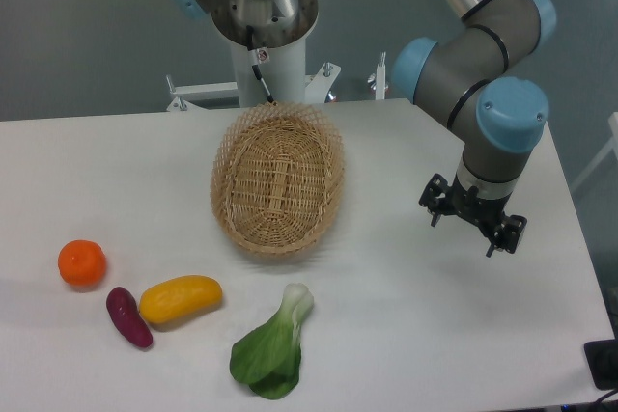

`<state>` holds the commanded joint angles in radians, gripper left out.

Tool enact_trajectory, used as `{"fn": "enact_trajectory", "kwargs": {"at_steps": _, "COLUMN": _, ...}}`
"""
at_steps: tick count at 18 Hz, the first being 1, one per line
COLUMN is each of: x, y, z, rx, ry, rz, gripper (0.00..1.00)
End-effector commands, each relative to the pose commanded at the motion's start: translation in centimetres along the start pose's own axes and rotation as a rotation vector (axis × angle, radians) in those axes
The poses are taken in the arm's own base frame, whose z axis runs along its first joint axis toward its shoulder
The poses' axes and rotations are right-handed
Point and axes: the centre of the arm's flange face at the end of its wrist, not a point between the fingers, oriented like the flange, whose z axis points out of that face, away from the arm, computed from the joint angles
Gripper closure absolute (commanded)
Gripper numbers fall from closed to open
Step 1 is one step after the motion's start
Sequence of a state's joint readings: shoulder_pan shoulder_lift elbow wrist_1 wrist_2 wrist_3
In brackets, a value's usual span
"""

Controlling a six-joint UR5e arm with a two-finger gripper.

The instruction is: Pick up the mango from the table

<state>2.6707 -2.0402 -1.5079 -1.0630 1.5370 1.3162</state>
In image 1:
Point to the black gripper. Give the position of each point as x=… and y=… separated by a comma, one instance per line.
x=503, y=231

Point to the purple sweet potato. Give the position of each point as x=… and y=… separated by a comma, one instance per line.
x=124, y=314

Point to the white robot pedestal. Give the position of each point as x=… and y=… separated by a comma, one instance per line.
x=267, y=42

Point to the green bok choy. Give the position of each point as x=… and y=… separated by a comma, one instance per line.
x=268, y=358

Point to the orange tangerine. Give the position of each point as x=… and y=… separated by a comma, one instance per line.
x=82, y=263

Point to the woven wicker basket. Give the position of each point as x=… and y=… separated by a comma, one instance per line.
x=278, y=177

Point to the yellow mango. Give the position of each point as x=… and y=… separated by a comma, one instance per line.
x=179, y=297

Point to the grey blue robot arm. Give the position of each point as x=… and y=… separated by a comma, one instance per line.
x=463, y=85

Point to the black device at table edge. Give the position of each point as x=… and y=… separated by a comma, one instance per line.
x=601, y=358

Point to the white frame at right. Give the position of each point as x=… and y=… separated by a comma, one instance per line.
x=609, y=148

